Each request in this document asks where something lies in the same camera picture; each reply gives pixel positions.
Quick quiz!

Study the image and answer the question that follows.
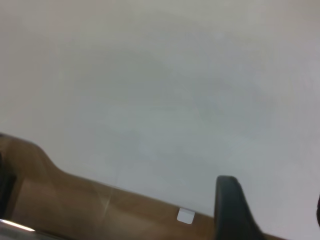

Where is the small white square marker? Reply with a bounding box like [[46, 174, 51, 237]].
[[176, 207, 196, 224]]

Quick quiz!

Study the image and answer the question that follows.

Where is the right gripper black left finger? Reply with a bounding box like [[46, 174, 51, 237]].
[[214, 175, 267, 240]]

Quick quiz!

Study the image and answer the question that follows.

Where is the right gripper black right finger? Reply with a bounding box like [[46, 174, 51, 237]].
[[315, 194, 320, 226]]

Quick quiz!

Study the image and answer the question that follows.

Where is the black stand part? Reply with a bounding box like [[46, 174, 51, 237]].
[[0, 149, 17, 218]]

